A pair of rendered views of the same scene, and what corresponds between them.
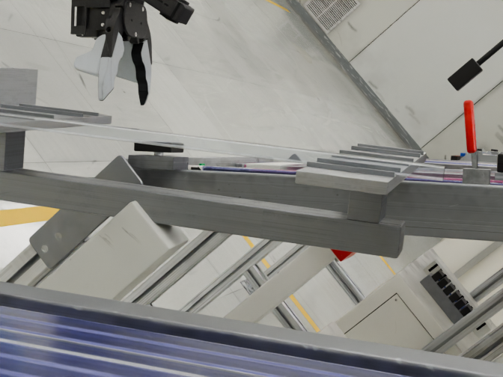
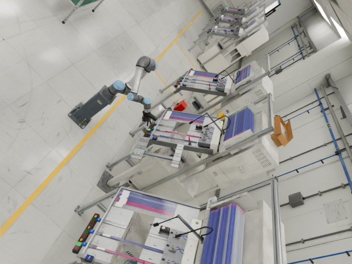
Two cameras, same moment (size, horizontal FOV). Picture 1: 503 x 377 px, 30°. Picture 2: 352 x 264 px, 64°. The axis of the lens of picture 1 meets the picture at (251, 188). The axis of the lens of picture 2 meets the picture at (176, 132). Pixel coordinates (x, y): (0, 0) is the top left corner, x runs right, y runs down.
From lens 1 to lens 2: 2.23 m
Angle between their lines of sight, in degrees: 31
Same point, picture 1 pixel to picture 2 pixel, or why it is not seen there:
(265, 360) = (170, 202)
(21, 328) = (161, 201)
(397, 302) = (187, 109)
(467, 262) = (209, 58)
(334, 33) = not seen: outside the picture
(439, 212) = (185, 147)
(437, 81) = not seen: outside the picture
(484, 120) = not seen: outside the picture
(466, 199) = (188, 147)
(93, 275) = (151, 162)
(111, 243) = (153, 160)
